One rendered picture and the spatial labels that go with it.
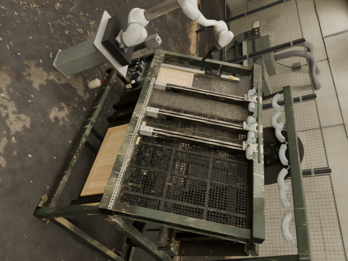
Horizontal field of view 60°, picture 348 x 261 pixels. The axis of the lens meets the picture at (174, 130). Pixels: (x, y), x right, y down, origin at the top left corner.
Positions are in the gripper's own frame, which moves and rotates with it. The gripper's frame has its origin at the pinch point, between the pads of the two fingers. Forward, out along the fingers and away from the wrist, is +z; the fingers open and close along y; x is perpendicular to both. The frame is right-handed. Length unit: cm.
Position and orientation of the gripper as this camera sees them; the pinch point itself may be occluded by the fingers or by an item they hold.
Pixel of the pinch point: (204, 58)
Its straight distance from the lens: 345.8
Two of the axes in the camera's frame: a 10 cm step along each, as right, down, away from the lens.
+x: -7.9, -4.9, -3.6
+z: -5.8, 4.4, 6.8
